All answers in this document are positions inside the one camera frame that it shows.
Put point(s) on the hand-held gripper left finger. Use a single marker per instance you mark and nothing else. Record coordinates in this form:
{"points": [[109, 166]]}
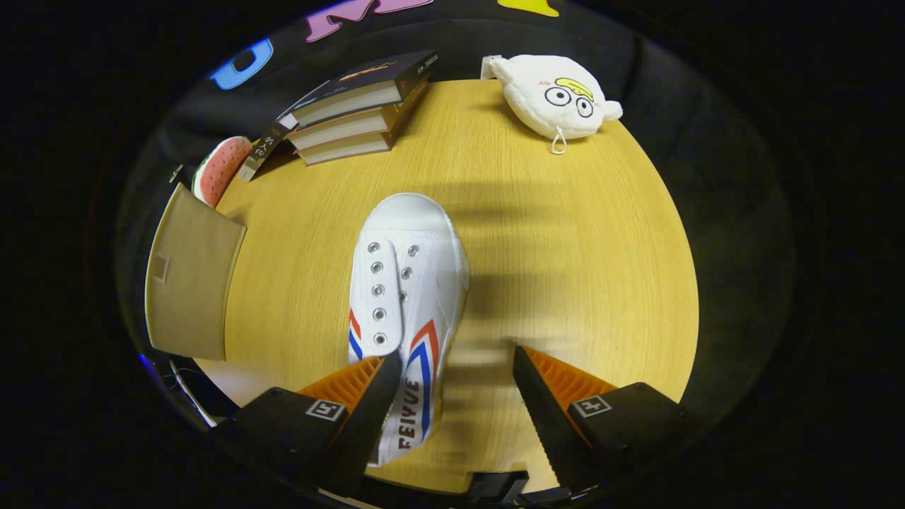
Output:
{"points": [[368, 424]]}

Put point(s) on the black cover book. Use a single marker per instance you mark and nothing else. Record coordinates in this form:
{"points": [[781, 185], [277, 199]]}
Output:
{"points": [[360, 78]]}

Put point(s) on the white canvas shoe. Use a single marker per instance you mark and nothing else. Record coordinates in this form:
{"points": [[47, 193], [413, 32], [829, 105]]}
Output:
{"points": [[417, 233]]}

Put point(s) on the watermelon slice plush toy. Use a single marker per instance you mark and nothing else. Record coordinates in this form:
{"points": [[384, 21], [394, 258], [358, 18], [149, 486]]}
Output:
{"points": [[223, 170]]}

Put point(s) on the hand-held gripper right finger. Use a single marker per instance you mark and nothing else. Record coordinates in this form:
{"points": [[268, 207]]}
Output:
{"points": [[544, 417]]}

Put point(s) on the portrait cover book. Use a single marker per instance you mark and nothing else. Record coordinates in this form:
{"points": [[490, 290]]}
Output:
{"points": [[258, 152]]}

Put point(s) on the beige fabric storage box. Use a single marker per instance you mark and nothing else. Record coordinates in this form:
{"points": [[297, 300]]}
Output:
{"points": [[191, 283]]}

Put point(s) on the white plush toy with eyes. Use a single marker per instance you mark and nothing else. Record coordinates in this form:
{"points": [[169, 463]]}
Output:
{"points": [[544, 102]]}

